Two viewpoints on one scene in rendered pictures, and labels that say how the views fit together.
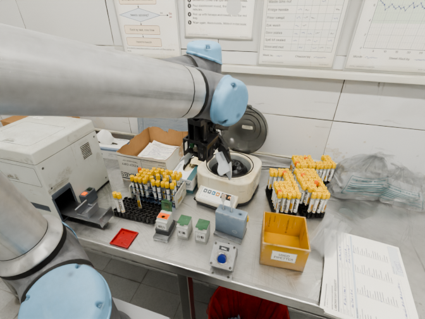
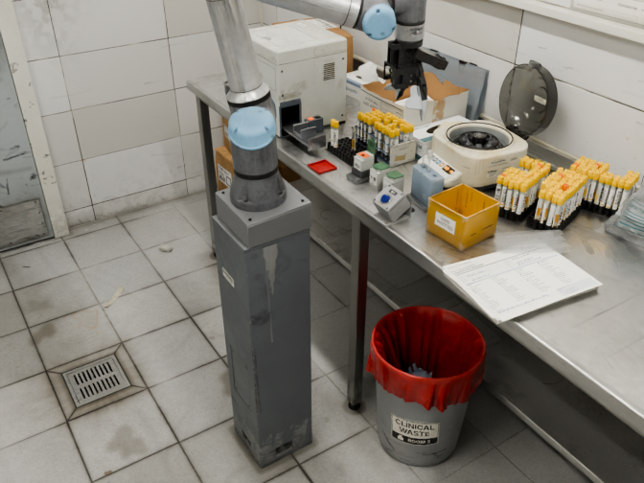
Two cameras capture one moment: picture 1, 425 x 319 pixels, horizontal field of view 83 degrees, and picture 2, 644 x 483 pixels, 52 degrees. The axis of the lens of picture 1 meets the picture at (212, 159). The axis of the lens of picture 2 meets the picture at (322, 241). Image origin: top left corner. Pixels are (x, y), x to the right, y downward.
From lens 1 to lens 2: 1.28 m
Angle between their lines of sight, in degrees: 34
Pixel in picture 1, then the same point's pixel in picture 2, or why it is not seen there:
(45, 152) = (288, 56)
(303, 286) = (448, 257)
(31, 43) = not seen: outside the picture
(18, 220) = (248, 68)
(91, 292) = (264, 122)
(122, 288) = (321, 300)
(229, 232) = (421, 197)
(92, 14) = not seen: outside the picture
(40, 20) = not seen: outside the picture
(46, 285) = (247, 110)
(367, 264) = (538, 274)
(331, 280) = (478, 263)
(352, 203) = (621, 243)
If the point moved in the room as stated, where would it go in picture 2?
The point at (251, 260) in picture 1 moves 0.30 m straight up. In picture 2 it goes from (421, 225) to (430, 122)
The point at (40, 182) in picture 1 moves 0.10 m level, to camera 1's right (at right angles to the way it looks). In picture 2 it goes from (275, 85) to (298, 92)
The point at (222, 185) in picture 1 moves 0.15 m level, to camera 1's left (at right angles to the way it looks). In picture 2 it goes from (449, 152) to (407, 139)
